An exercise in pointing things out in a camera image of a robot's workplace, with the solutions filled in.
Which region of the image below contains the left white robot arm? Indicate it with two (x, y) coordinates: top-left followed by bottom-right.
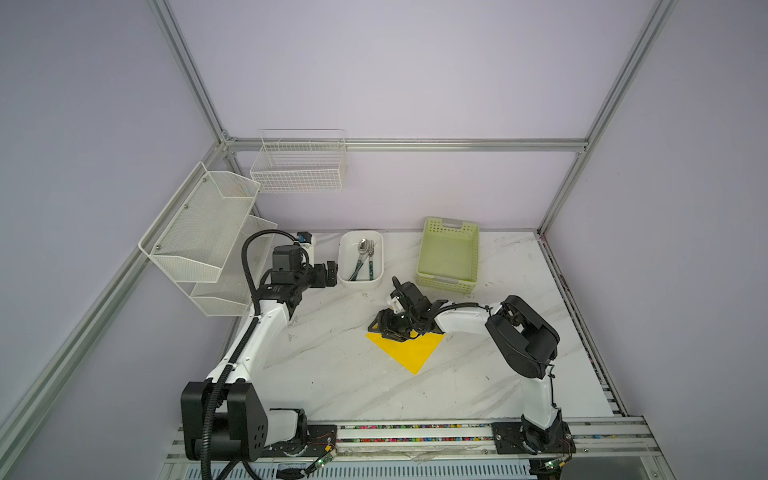
(180, 240), (337, 462)

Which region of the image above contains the white plastic cutlery tub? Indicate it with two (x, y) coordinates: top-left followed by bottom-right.
(337, 230), (384, 290)

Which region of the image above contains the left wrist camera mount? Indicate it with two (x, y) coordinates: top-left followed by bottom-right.
(296, 231), (316, 248)

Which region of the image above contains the upper white mesh shelf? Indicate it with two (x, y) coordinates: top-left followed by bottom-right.
(138, 163), (260, 283)

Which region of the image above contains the fork with green handle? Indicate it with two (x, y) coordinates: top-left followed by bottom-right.
(367, 240), (376, 281)

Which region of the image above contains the white wire wall basket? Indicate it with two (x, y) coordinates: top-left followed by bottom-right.
(250, 129), (348, 194)

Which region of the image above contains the white mesh shelf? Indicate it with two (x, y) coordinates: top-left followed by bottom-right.
(138, 163), (260, 283)
(190, 215), (277, 317)

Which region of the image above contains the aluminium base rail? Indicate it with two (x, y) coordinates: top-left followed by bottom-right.
(158, 416), (676, 480)

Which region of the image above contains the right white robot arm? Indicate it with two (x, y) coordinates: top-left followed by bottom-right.
(367, 278), (575, 455)

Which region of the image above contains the yellow paper napkin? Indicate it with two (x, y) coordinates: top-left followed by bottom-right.
(366, 332), (444, 375)

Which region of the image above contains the light green perforated basket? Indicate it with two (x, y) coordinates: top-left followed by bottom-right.
(416, 217), (480, 295)

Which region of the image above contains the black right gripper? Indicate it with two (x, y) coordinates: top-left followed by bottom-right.
(365, 310), (417, 341)

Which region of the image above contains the lower white mesh shelf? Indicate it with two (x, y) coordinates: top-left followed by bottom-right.
(190, 215), (277, 317)

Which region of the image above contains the spoon with green handle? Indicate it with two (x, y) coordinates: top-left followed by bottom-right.
(349, 238), (370, 281)

